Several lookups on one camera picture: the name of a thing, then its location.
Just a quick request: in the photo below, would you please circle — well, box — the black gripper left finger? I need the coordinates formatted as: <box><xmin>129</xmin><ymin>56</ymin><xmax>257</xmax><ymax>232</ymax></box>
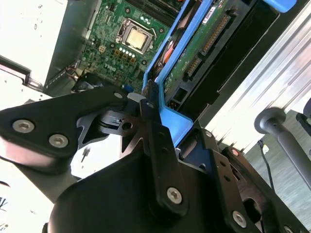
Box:
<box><xmin>0</xmin><ymin>80</ymin><xmax>190</xmax><ymax>216</ymax></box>

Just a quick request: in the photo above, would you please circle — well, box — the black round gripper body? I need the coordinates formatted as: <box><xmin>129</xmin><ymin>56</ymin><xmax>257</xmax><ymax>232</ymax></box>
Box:
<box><xmin>43</xmin><ymin>150</ymin><xmax>232</xmax><ymax>233</ymax></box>

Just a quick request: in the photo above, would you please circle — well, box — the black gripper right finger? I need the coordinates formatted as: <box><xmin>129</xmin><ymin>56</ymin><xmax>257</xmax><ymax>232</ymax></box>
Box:
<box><xmin>193</xmin><ymin>125</ymin><xmax>305</xmax><ymax>233</ymax></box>

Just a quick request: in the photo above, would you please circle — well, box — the hard disk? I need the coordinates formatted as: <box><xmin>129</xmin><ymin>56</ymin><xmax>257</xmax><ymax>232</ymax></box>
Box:
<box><xmin>142</xmin><ymin>0</ymin><xmax>297</xmax><ymax>175</ymax></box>

